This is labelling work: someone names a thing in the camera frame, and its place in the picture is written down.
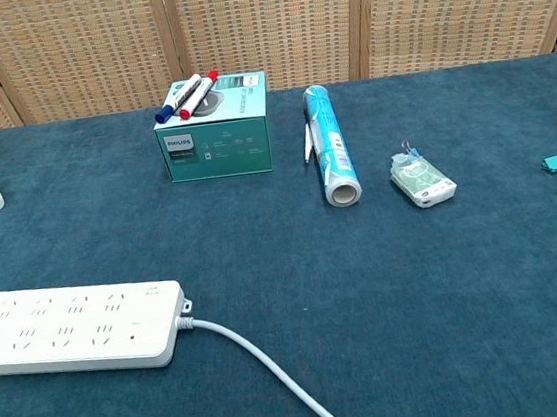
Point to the woven rattan folding screen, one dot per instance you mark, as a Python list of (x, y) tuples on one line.
[(258, 27)]

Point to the small blue binder clip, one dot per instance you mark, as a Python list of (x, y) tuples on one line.
[(408, 149)]

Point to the white power strip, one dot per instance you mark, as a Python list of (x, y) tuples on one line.
[(71, 333)]

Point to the white pen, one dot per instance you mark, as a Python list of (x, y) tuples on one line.
[(308, 143)]

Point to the blue capped whiteboard marker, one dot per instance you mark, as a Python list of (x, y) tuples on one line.
[(178, 99)]

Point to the teal carpet table cover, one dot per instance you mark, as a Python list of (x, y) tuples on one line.
[(316, 274)]

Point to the red capped whiteboard marker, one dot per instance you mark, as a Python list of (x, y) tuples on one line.
[(197, 95)]

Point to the blue plastic wrap roll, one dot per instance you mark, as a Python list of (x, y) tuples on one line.
[(332, 147)]

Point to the teal Philips cardboard box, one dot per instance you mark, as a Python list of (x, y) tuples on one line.
[(218, 142)]

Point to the white green tissue pack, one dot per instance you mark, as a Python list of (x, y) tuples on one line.
[(424, 183)]

